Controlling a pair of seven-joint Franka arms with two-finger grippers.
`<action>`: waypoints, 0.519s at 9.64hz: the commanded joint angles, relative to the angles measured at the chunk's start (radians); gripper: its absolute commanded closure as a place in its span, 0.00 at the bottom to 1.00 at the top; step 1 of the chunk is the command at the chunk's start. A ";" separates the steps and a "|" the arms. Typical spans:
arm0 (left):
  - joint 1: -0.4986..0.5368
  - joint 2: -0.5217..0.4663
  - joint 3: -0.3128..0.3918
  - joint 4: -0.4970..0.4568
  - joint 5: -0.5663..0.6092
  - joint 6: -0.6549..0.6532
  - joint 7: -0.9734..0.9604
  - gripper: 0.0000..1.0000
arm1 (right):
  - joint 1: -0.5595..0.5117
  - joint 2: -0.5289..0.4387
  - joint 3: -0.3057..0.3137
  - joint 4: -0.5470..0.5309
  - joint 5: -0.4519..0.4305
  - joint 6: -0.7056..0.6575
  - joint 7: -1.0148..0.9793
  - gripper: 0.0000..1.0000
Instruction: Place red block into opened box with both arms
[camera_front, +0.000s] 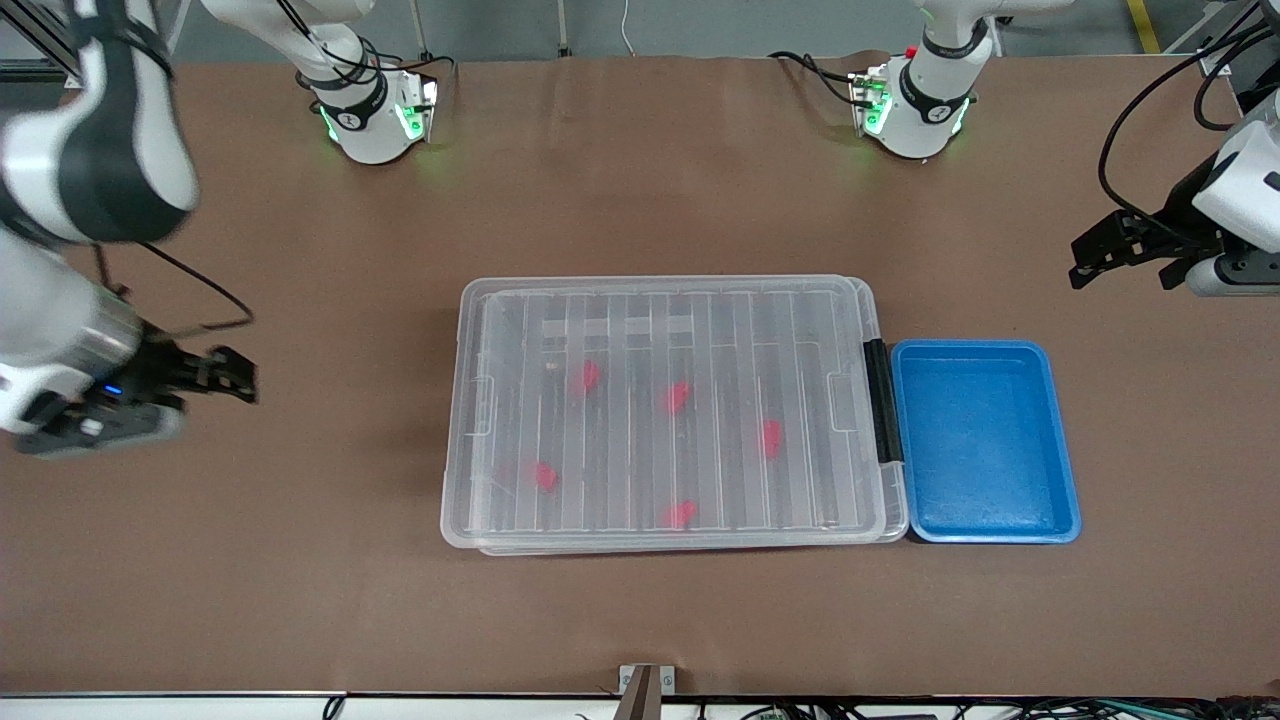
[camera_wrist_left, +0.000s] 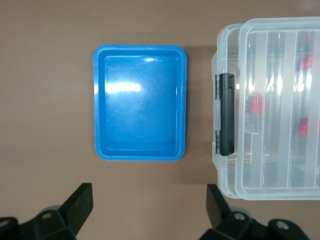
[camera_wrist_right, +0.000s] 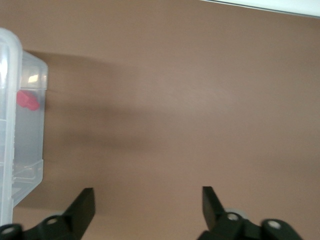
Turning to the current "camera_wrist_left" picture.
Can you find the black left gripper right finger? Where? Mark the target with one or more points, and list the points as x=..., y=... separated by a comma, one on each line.
x=220, y=212

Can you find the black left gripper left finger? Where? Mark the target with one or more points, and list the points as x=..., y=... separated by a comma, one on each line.
x=75, y=205

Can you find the clear plastic box lid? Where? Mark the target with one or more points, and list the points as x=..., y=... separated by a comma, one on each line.
x=277, y=150

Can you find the clear plastic storage box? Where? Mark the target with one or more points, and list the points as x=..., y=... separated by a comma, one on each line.
x=223, y=175

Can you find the blue plastic tray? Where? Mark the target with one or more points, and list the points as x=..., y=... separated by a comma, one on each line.
x=140, y=105

